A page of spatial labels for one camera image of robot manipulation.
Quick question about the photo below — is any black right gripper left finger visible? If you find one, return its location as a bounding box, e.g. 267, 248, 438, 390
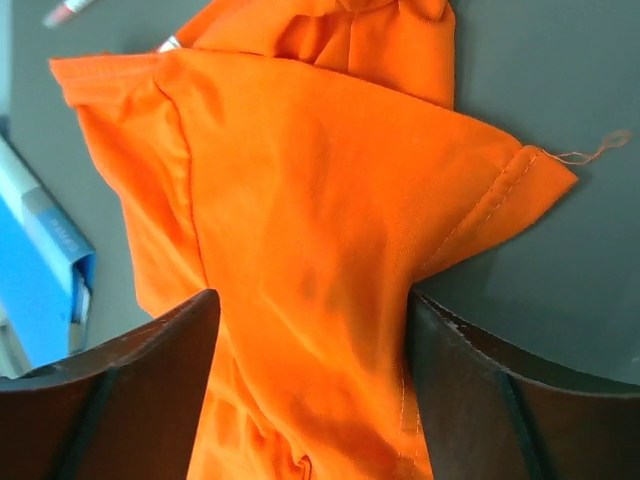
1, 290, 220, 479

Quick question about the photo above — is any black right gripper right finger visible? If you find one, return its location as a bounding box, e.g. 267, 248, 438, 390
407, 290, 639, 480

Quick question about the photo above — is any orange t shirt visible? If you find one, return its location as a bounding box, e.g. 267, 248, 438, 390
51, 1, 576, 479

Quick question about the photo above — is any blue clip file folder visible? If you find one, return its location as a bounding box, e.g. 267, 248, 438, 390
1, 141, 95, 368

